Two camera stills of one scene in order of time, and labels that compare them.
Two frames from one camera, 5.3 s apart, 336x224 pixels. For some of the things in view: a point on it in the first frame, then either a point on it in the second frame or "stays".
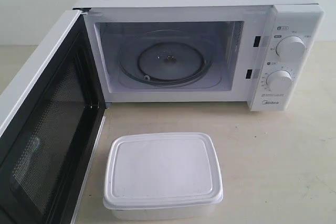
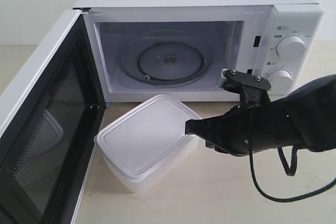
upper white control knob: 291,48 stays
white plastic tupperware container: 163,176 -> 145,144
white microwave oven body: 255,38 stays
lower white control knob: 280,81 stays
